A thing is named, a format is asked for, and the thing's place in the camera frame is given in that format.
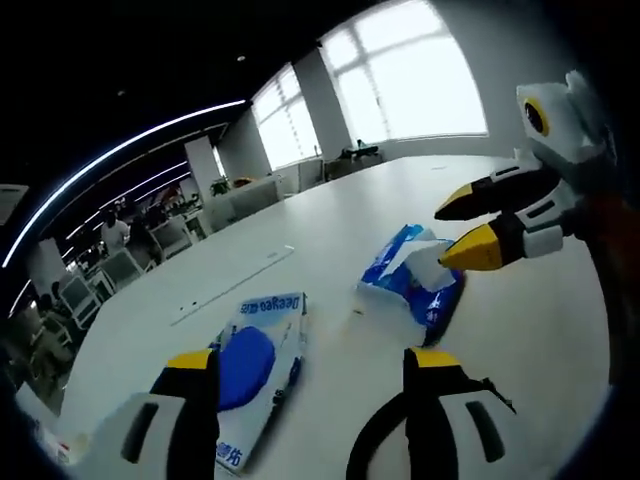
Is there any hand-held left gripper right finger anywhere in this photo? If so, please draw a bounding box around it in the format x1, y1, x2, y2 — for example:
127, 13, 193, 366
403, 346, 549, 480

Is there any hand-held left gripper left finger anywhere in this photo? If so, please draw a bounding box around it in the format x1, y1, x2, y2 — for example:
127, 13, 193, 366
87, 348, 222, 480

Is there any black cable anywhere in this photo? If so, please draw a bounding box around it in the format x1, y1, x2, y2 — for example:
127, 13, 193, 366
344, 377, 519, 480

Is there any blue tissue pack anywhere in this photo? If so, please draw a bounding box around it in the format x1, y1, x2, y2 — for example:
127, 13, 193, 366
355, 223, 467, 349

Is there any blue white wipes packet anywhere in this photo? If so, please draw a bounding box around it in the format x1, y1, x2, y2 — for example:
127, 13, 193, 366
211, 290, 309, 474

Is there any green object on sill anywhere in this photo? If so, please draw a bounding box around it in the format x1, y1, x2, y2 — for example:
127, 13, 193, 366
339, 144, 383, 163

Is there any white office chair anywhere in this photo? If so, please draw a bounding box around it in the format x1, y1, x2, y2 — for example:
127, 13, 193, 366
59, 276, 102, 329
101, 249, 144, 294
149, 214, 194, 262

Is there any white round table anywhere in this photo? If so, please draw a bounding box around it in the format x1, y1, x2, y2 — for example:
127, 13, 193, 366
14, 154, 622, 480

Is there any white low cabinet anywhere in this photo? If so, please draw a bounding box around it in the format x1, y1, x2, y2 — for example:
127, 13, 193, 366
206, 176, 282, 232

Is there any narrow blinds window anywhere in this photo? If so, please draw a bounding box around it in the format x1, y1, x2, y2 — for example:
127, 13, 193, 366
250, 61, 322, 172

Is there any long curved ceiling light strip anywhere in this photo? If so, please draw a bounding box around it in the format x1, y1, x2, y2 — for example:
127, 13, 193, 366
1, 98, 248, 270

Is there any ceiling air conditioner vent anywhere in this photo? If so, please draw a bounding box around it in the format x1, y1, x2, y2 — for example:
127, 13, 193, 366
0, 183, 31, 227

